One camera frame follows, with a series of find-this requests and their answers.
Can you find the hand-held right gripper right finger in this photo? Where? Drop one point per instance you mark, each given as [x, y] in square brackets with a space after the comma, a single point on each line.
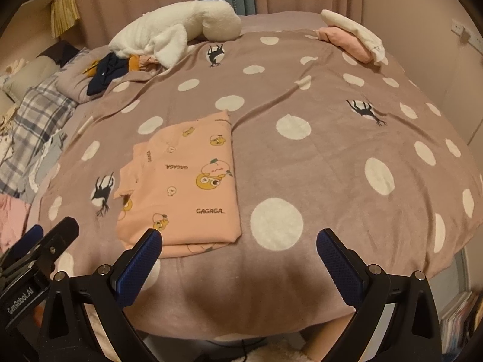
[337, 267]

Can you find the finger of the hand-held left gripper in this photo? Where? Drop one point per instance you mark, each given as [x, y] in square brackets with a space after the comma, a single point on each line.
[32, 233]
[60, 233]

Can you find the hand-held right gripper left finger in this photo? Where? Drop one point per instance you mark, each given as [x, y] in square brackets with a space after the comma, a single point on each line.
[139, 267]

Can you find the pink cartoon print shirt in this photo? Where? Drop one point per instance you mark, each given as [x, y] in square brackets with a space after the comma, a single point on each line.
[185, 196]

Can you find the light pink crumpled cloth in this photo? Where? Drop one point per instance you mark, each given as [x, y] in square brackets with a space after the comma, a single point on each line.
[11, 218]

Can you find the mauve polka dot blanket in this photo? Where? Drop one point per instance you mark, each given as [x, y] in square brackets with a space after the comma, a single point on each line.
[320, 181]

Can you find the white fluffy rug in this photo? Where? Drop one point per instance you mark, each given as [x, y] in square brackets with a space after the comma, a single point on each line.
[275, 352]

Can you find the plaid cloth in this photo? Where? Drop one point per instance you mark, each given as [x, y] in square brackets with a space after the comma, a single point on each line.
[34, 120]

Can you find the row of books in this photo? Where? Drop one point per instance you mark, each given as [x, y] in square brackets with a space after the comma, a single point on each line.
[458, 320]

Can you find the beige pillow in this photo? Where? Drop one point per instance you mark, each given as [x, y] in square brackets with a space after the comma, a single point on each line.
[26, 79]

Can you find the mauve pillow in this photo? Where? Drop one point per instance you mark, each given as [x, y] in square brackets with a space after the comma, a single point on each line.
[77, 79]

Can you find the navy cloth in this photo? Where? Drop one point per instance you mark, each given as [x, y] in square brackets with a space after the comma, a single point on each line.
[103, 73]

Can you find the dark brown pillow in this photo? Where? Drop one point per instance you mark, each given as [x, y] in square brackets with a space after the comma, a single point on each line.
[64, 52]

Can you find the orange cloth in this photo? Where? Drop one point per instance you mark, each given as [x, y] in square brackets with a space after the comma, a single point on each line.
[133, 63]

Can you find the yellow fringed cloth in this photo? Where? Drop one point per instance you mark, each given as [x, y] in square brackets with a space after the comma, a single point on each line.
[65, 15]

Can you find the pink folded cloth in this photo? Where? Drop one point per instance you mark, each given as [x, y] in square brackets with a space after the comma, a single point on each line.
[343, 41]

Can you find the white plush toy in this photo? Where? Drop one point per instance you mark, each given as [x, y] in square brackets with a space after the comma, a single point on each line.
[169, 22]

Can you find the cream folded cloth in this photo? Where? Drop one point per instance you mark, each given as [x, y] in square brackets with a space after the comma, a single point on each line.
[358, 30]

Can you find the white wall socket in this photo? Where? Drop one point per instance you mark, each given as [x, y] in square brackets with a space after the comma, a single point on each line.
[466, 34]

